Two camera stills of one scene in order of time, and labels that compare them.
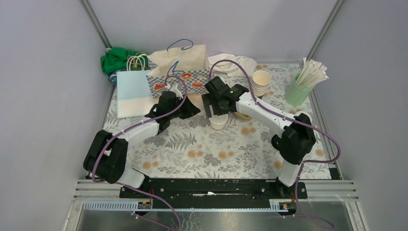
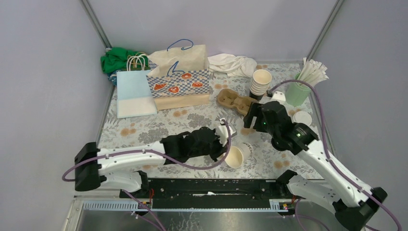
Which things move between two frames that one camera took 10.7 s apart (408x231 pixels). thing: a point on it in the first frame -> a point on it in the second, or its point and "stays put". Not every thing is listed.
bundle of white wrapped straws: x=312 y=73 stays put
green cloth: x=116 y=59 stays put
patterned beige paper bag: x=188 y=66 stays put
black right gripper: x=208 y=100 -> x=254 y=110
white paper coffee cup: x=218 y=121 -> x=239 y=152
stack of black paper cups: x=261 y=80 stays put
